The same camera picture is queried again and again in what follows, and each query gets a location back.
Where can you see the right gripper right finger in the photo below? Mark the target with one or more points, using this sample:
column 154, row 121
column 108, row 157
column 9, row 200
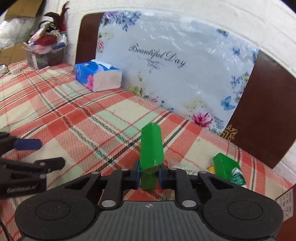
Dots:
column 179, row 181

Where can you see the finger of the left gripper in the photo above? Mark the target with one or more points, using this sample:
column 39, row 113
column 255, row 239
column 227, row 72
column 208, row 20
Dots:
column 27, row 144
column 39, row 166

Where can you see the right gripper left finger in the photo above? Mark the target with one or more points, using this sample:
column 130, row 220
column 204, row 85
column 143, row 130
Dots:
column 115, row 184

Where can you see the cotton swab pack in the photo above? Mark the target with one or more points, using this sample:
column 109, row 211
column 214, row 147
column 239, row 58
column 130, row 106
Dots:
column 188, row 167

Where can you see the large green box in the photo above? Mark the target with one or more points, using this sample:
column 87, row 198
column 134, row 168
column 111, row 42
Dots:
column 151, row 156

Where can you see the small green box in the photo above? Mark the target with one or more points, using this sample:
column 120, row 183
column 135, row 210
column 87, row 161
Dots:
column 225, row 166

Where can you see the green white snack packet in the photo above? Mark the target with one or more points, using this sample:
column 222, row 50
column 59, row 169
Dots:
column 238, row 177

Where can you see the plaid bed sheet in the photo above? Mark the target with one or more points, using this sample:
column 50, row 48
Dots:
column 98, row 133

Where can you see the white charger on bed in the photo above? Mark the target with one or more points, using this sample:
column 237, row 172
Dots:
column 5, row 70

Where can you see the basket of clutter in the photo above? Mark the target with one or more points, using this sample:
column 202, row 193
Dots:
column 48, row 45

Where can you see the blue tissue pack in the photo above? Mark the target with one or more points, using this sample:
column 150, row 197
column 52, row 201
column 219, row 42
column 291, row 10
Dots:
column 98, row 76

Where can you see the dark brown headboard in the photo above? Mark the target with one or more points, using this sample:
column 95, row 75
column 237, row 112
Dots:
column 263, row 124

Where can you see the floral plastic-wrapped pillow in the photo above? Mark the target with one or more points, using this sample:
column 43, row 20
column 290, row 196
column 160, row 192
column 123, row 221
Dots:
column 188, row 67

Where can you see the brown cardboard storage box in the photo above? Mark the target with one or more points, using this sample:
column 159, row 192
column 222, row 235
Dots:
column 287, row 203

